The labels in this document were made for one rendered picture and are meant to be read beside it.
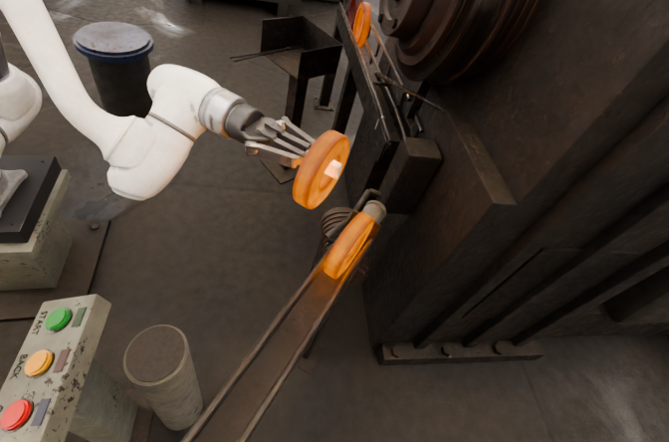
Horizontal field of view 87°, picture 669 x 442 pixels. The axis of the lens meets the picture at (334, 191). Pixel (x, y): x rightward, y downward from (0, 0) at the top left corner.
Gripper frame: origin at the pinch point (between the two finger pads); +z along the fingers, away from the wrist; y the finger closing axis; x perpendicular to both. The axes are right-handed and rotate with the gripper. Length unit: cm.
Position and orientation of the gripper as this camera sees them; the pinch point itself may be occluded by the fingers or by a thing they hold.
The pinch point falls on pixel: (323, 163)
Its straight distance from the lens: 66.2
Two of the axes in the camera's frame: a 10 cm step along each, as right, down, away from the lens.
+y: -4.8, 5.7, -6.7
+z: 8.6, 4.5, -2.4
